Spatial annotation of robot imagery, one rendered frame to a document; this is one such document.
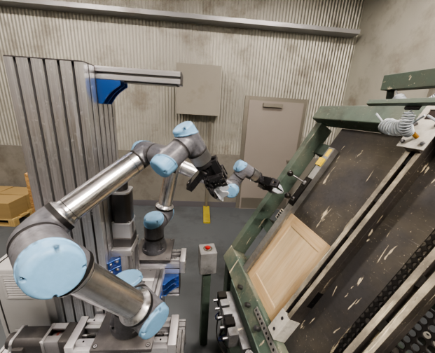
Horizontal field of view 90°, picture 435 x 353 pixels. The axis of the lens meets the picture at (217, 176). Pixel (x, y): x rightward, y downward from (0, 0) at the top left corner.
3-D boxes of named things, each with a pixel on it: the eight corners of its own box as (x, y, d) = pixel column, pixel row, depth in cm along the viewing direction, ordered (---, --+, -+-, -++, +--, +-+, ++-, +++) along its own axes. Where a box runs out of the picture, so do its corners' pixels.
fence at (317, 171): (246, 268, 147) (242, 267, 145) (333, 150, 133) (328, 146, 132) (249, 274, 142) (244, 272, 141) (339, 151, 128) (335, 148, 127)
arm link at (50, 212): (24, 255, 61) (154, 156, 86) (33, 274, 54) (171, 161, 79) (-13, 230, 54) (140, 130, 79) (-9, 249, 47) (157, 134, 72)
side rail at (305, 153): (242, 249, 172) (230, 244, 168) (326, 130, 156) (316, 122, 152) (244, 253, 166) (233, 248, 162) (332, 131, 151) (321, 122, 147)
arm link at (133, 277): (134, 286, 95) (132, 260, 91) (151, 305, 87) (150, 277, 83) (106, 303, 86) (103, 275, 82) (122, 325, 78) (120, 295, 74)
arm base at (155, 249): (139, 255, 129) (138, 241, 126) (145, 241, 143) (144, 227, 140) (164, 255, 130) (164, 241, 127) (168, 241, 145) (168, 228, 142)
